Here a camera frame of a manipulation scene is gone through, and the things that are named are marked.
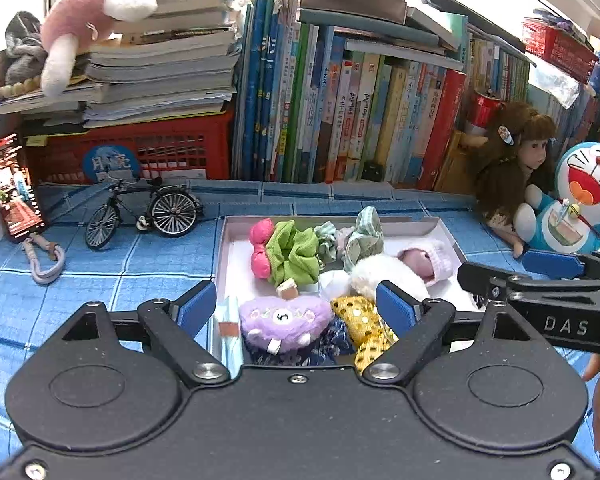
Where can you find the mint floral scrunchie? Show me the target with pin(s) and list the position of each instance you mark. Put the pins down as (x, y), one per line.
(362, 240)

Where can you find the miniature black bicycle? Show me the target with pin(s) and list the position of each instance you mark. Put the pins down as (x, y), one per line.
(170, 212)

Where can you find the pink white plush toy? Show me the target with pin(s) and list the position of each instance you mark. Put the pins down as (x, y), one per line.
(75, 15)

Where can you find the gold sequin bow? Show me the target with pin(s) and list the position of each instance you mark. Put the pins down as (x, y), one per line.
(355, 310)

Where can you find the white fluffy plush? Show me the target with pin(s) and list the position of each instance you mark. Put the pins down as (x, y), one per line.
(375, 272)

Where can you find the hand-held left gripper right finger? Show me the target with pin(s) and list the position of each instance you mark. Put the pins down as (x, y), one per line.
(397, 310)

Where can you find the blue white cat plush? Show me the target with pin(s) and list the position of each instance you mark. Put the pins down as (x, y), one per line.
(590, 175)

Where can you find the white cardboard box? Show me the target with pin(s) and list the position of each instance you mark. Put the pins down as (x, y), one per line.
(240, 250)

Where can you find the pink white sock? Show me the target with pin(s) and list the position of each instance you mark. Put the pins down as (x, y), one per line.
(440, 260)

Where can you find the small black box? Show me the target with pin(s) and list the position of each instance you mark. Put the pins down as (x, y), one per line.
(372, 171)

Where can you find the large red plastic basket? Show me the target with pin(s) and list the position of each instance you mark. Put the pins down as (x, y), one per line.
(180, 145)

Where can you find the purple plush toy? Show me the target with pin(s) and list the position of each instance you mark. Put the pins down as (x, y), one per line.
(280, 320)

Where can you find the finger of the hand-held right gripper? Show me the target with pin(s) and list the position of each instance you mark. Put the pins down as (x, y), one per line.
(482, 280)
(552, 264)

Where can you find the brown haired doll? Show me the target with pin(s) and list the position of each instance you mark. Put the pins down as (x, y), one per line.
(505, 170)

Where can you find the row of upright books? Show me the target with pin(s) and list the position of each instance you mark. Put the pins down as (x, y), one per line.
(330, 110)

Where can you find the green pink scrunchie with bell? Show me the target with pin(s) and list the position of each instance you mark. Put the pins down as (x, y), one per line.
(295, 255)

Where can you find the clear plastic bag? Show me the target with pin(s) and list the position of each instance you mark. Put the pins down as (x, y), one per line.
(555, 82)

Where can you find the smartphone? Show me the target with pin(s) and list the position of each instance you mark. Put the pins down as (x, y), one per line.
(12, 190)

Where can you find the stack of flat books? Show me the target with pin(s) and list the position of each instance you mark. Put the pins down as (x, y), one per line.
(170, 65)

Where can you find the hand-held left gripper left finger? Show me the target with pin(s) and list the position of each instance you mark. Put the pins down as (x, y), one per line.
(197, 306)

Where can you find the blue checked tablecloth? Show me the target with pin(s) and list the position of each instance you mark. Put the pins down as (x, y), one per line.
(130, 275)

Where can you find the blue brocade bow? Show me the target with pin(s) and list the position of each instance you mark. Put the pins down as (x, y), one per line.
(337, 335)

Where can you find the grey plush toy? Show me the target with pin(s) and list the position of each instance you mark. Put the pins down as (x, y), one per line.
(22, 45)

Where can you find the small red plastic basket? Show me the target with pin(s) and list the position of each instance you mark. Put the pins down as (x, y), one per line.
(560, 45)

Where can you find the red can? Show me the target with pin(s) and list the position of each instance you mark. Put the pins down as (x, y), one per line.
(485, 110)

